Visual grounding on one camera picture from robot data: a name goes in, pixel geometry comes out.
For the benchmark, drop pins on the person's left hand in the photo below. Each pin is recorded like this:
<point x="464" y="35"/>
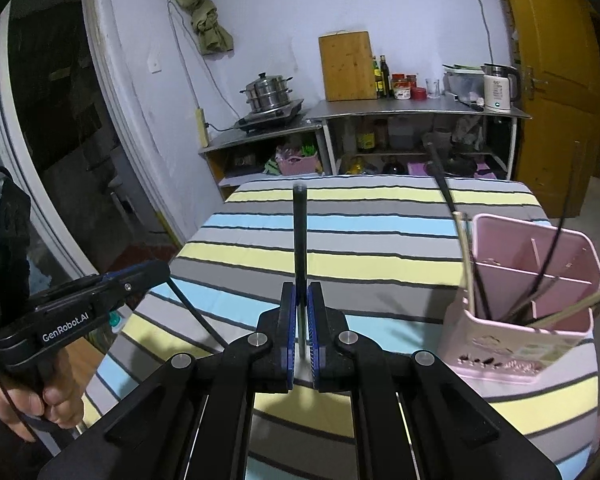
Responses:
<point x="65" y="400"/>

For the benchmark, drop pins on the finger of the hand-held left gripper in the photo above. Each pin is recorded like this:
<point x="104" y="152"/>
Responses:
<point x="147" y="275"/>

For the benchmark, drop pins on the red label jar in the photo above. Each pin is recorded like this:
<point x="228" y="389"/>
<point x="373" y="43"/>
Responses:
<point x="402" y="92"/>

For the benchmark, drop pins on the pink plastic basket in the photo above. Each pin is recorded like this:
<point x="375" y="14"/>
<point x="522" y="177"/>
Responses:
<point x="300" y="164"/>

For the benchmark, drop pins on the black induction cooker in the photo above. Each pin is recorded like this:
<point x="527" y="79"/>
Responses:
<point x="272" y="117"/>

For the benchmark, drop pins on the wooden cutting board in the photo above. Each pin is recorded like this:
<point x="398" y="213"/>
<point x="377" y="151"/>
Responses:
<point x="347" y="67"/>

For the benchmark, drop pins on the clear plastic container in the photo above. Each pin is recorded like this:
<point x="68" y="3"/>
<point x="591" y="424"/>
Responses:
<point x="462" y="82"/>

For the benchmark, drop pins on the green hanging cloth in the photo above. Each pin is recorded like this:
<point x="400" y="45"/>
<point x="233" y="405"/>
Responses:
<point x="210" y="25"/>

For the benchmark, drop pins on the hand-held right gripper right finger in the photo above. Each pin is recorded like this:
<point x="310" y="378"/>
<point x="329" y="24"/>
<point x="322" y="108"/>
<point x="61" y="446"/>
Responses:
<point x="316" y="320"/>

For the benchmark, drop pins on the striped tablecloth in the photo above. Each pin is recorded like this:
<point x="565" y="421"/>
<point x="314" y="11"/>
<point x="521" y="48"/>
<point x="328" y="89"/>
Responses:
<point x="340" y="250"/>

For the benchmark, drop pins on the yellow wooden door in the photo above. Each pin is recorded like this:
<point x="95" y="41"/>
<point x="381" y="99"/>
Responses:
<point x="555" y="85"/>

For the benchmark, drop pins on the yellow oil bottle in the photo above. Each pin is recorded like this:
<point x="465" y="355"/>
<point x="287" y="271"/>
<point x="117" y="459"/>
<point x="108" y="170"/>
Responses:
<point x="365" y="137"/>

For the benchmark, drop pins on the dark sauce bottle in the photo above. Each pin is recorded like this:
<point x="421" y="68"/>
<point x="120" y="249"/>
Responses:
<point x="385" y="80"/>

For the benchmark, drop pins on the steel steamer pot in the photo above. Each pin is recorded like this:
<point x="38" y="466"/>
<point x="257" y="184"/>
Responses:
<point x="266" y="95"/>

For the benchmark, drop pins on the white door frame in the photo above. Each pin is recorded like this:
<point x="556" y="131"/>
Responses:
<point x="125" y="100"/>

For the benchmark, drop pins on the white wall switch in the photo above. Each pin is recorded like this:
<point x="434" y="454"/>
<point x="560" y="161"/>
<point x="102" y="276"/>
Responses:
<point x="154" y="61"/>

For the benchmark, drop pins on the pink utensil holder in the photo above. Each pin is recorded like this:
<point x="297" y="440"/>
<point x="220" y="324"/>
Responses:
<point x="505" y="345"/>

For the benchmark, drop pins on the clear drinking glass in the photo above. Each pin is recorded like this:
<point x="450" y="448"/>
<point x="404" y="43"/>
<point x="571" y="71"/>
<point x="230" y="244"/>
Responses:
<point x="433" y="90"/>

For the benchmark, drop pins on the white electric kettle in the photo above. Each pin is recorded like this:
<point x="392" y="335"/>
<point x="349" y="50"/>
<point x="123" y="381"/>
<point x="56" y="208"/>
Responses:
<point x="497" y="92"/>

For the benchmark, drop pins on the tall steel kitchen table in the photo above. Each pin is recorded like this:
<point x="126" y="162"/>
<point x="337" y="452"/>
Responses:
<point x="370" y="108"/>

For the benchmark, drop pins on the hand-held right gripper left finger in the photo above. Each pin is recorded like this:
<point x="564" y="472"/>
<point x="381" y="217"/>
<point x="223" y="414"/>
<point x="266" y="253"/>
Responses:
<point x="291" y="320"/>

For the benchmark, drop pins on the green oil bottle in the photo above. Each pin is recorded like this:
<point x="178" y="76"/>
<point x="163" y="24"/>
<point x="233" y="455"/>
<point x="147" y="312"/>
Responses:
<point x="377" y="82"/>

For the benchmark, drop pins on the beige power strip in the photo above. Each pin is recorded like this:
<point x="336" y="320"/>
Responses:
<point x="202" y="127"/>

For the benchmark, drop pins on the red lidded jar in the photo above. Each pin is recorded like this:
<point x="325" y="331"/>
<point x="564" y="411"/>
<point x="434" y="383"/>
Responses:
<point x="397" y="80"/>

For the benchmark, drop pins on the low steel shelf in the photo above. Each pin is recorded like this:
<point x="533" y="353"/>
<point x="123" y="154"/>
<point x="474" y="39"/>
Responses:
<point x="240" y="137"/>

